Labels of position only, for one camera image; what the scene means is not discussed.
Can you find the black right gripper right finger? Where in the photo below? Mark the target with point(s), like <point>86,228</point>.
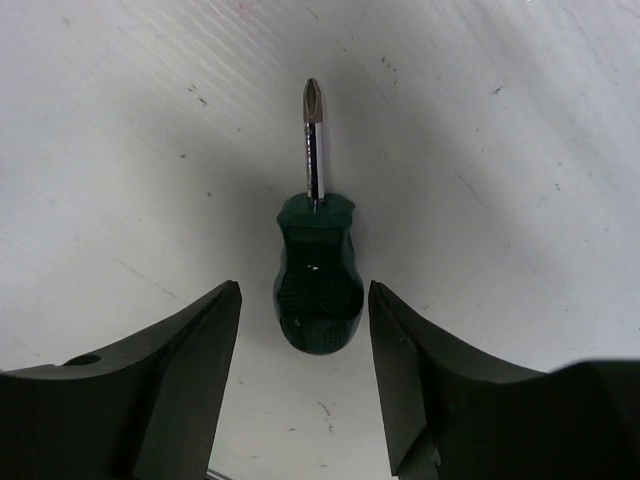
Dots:
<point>452,411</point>

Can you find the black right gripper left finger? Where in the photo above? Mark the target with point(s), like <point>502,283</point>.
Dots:
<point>144,407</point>

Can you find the stubby green orange screwdriver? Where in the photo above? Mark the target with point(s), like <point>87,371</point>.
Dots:
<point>318,292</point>

